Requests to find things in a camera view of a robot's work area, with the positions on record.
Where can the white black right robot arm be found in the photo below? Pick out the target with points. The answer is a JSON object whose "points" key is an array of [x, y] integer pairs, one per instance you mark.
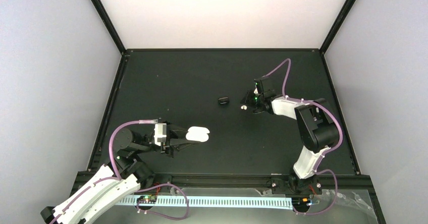
{"points": [[319, 131]]}

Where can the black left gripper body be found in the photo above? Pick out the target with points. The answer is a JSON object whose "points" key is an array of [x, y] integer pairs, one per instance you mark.
{"points": [[168, 149]]}

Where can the white earbud charging case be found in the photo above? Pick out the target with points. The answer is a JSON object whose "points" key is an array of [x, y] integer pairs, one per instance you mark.
{"points": [[198, 134]]}

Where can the black right rear frame post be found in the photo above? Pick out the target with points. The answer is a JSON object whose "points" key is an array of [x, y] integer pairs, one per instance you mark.
{"points": [[343, 13]]}

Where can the black front mounting rail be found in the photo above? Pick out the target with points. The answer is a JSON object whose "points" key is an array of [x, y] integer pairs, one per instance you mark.
{"points": [[277, 183]]}

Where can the black left rear frame post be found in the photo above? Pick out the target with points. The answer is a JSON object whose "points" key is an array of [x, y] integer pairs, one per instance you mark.
{"points": [[109, 25]]}

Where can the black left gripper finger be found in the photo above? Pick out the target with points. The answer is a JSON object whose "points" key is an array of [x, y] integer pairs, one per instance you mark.
{"points": [[176, 131], [180, 144]]}

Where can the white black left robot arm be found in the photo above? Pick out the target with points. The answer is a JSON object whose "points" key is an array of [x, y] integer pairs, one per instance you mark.
{"points": [[126, 173]]}

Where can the clear plastic sheet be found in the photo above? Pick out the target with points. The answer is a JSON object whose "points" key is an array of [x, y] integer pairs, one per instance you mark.
{"points": [[344, 206]]}

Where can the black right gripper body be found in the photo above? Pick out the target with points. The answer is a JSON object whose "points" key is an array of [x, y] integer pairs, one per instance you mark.
{"points": [[252, 102]]}

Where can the white slotted cable duct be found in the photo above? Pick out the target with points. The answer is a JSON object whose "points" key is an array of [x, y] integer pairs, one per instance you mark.
{"points": [[208, 201]]}

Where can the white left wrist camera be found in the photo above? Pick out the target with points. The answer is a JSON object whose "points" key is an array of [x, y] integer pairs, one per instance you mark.
{"points": [[160, 134]]}

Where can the black frame post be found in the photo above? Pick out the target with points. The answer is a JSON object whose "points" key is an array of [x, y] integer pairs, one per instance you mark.
{"points": [[343, 13], [109, 25]]}

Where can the black earbud charging case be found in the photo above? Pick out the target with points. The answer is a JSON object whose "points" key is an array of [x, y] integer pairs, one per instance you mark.
{"points": [[223, 100]]}

